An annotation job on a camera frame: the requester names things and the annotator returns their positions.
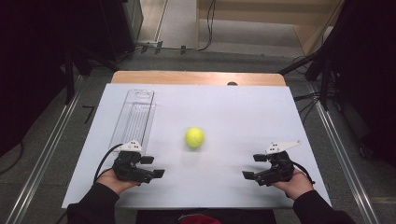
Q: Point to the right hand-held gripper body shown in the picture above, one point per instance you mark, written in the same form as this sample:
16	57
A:
280	169

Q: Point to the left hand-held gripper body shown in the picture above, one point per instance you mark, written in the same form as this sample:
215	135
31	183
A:
129	168

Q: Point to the clear plastic long container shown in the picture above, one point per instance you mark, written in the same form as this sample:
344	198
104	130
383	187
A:
135	118

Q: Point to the yellow tennis ball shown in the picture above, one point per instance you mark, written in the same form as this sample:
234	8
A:
194	137

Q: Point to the person's left hand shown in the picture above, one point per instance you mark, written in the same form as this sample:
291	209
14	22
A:
112	182

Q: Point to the person's right hand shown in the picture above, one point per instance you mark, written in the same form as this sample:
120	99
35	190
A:
295	186

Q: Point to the white table board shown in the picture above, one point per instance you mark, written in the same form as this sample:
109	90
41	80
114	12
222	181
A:
233	124

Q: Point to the person's dark lap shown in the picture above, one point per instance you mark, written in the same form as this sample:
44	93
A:
155	217

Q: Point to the red cloth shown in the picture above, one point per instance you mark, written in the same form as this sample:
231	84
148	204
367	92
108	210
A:
199	219

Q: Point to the black metal stand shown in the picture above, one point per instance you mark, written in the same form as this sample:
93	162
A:
70	74
320	68

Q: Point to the dark cabinet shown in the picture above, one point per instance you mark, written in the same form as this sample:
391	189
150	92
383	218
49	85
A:
124	25

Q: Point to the light wooden shelf unit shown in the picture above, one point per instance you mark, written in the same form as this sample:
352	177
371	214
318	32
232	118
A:
264	15

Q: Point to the metal floor rail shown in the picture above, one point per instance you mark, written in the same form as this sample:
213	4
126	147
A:
43	158
345	165

